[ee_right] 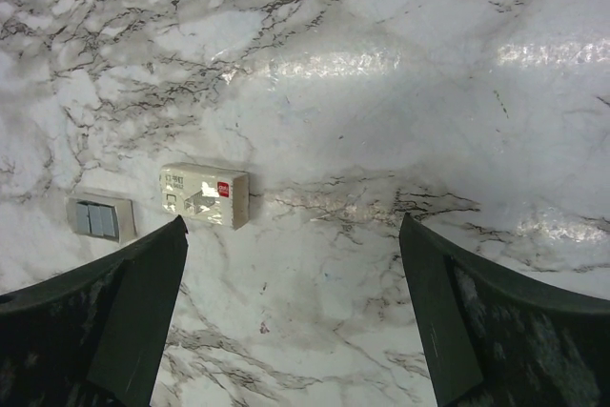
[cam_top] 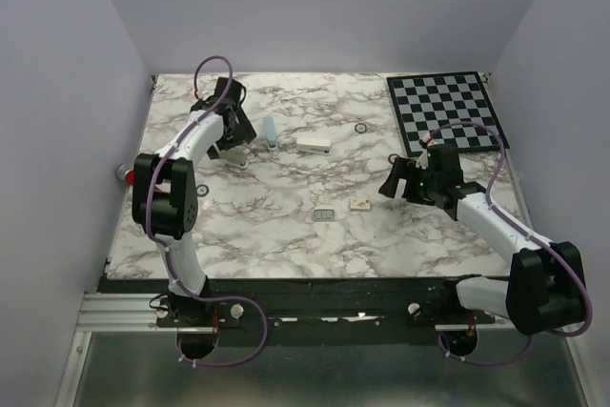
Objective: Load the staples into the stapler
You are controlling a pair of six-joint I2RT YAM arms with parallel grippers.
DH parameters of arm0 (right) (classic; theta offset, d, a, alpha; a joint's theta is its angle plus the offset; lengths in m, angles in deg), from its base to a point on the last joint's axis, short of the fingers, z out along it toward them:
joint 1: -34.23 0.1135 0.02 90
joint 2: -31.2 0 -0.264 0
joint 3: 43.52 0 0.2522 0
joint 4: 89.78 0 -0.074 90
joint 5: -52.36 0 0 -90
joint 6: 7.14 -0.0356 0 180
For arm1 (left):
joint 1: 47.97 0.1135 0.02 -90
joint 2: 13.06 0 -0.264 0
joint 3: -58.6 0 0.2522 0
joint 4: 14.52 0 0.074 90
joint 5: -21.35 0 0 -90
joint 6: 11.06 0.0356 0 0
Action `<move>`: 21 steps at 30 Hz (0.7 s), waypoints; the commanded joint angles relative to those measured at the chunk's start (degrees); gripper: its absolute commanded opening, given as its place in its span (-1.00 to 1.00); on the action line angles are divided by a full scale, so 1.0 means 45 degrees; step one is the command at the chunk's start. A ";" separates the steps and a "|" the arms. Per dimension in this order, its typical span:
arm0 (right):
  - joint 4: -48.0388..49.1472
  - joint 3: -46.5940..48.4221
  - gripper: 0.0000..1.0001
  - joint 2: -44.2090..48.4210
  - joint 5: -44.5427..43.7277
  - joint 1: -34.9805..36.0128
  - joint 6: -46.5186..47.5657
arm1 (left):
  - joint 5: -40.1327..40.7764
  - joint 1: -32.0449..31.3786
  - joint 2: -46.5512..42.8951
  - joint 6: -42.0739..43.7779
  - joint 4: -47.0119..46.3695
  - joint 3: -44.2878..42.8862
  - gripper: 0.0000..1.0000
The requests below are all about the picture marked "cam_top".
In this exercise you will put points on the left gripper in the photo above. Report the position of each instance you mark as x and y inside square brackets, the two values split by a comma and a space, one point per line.
[243, 132]

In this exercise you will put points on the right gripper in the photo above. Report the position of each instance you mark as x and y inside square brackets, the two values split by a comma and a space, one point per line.
[400, 169]

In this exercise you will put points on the beige green stapler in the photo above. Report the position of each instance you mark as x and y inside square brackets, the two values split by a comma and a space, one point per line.
[236, 158]

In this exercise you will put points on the staple box sleeve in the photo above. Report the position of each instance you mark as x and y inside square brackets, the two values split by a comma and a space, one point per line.
[360, 205]

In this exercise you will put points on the staple tray with staples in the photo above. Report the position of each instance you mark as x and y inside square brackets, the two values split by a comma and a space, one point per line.
[324, 214]

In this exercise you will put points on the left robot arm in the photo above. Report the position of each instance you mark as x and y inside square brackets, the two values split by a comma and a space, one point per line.
[164, 190]

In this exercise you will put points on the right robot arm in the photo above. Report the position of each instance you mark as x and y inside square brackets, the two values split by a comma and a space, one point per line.
[545, 289]

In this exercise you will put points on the light blue stapler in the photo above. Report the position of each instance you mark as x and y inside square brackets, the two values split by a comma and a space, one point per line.
[270, 133]

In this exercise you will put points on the white stapler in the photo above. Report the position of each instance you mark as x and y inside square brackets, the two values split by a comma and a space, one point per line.
[314, 145]

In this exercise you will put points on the red poker chip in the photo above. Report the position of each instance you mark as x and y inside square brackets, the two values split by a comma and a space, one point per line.
[392, 158]

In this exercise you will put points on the grey poker chip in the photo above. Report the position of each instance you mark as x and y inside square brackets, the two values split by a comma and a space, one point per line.
[202, 190]

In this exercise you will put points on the blue poker chip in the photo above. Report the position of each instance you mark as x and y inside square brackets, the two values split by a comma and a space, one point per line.
[360, 128]

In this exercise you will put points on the black white checkerboard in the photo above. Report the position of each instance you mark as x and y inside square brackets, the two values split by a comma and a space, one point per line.
[457, 102]

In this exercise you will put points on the red handled tool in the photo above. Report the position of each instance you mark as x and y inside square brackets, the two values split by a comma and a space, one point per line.
[124, 173]

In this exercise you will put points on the black mounting base plate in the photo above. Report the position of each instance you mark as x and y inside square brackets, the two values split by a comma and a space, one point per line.
[307, 312]

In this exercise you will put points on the aluminium rail frame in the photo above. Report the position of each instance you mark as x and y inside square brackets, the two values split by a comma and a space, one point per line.
[120, 357]

